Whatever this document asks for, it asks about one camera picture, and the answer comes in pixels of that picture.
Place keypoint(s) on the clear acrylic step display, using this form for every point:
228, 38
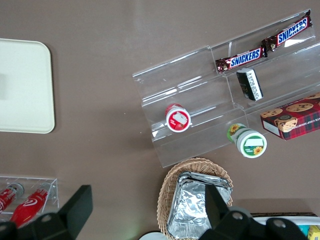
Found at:
187, 75

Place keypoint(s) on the white rectangular snack tray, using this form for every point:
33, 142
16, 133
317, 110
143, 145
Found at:
282, 219

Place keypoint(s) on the oval tan wicker basket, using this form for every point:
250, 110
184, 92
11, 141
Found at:
166, 190

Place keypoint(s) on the red strawberry yogurt cup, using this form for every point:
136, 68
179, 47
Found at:
178, 119

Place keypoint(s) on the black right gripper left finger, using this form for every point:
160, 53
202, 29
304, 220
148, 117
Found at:
77, 210

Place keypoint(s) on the red tartan cookie box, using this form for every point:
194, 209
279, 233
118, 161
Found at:
295, 120

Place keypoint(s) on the green sunflower yogurt cup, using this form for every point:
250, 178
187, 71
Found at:
250, 143

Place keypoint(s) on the red cola bottle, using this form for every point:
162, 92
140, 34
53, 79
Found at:
7, 198
26, 207

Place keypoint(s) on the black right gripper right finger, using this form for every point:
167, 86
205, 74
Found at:
215, 207

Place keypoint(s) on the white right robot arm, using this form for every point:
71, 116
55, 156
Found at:
151, 236

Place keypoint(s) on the clear acrylic bottle rack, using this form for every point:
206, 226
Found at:
53, 200

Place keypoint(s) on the silver foil tray stack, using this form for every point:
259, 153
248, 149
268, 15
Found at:
190, 207

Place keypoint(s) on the Snickers chocolate bar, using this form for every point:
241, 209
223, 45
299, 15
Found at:
242, 60
290, 31

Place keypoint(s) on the small black box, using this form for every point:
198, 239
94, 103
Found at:
250, 83

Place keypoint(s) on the yellow snack packet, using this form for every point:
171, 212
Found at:
314, 233

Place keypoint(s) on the teal snack packet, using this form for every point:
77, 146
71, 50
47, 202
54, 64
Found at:
303, 228

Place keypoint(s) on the beige plastic tray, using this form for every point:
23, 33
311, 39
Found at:
25, 87

